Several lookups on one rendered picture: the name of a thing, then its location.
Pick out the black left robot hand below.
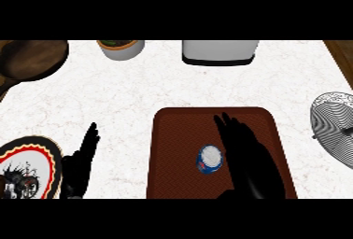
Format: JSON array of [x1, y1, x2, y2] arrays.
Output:
[[58, 121, 101, 200]]

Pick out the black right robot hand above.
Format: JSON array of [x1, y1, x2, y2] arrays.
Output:
[[212, 112, 286, 200]]

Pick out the blue can with pale end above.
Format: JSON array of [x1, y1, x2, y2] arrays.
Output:
[[196, 144, 224, 176]]

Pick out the brown rectangular tray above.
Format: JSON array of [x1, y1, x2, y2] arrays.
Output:
[[146, 106, 299, 200]]

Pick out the decorated plate with black rim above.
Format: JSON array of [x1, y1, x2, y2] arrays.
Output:
[[0, 135, 63, 200]]

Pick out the dark brown wooden pan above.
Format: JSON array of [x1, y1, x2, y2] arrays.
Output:
[[0, 39, 70, 102]]

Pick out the white appliance with black base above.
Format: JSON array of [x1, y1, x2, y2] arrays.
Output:
[[180, 39, 259, 67]]

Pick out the white plant pot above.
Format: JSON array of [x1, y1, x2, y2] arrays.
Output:
[[94, 39, 146, 62]]

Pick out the brown wooden counter edge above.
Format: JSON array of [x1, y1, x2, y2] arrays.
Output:
[[321, 39, 353, 89]]

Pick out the wire tiered basket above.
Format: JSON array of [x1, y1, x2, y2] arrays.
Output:
[[308, 91, 353, 171]]

